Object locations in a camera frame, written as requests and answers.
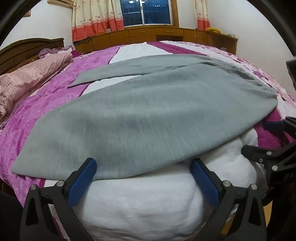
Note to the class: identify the window with wooden frame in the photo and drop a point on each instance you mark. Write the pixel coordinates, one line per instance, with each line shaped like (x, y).
(148, 11)

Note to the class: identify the wall air conditioner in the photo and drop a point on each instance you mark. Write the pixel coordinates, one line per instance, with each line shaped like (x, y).
(60, 2)

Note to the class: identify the wooden cabinet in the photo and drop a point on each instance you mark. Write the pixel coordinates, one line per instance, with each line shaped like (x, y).
(143, 34)

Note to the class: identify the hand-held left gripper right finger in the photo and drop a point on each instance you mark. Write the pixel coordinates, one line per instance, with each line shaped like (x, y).
(204, 183)

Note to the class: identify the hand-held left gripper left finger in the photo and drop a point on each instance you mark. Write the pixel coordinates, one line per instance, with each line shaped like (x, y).
(81, 183)

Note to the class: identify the pink quilt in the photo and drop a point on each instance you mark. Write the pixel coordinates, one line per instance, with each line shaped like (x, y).
(27, 76)

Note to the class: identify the purple ruffled pillow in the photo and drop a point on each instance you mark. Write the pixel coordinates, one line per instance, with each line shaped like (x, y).
(49, 52)

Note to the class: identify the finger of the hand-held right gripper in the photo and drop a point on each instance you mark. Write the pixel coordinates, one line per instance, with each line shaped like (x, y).
(256, 154)
(274, 126)

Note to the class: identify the grey pants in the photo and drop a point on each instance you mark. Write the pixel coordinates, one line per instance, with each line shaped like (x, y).
(138, 115)

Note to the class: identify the dark wooden headboard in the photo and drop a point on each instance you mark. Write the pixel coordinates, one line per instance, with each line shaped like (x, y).
(20, 49)

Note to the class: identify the yellow object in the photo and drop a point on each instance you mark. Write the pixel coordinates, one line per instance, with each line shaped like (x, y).
(213, 29)

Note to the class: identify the purple white floral bedspread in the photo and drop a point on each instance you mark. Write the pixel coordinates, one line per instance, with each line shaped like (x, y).
(150, 204)

